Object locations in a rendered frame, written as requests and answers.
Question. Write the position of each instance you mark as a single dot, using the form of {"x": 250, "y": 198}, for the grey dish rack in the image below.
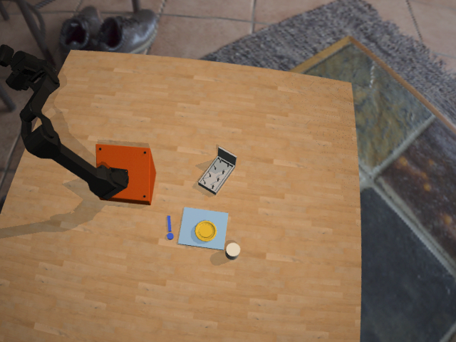
{"x": 219, "y": 171}

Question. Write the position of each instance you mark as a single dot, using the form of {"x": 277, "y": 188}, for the grey cylinder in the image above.
{"x": 232, "y": 251}

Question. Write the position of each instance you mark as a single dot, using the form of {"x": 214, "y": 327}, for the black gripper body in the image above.
{"x": 6, "y": 54}

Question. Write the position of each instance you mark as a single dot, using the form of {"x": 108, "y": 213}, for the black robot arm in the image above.
{"x": 44, "y": 142}

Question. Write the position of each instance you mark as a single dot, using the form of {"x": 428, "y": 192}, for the yellow round plate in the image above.
{"x": 205, "y": 231}

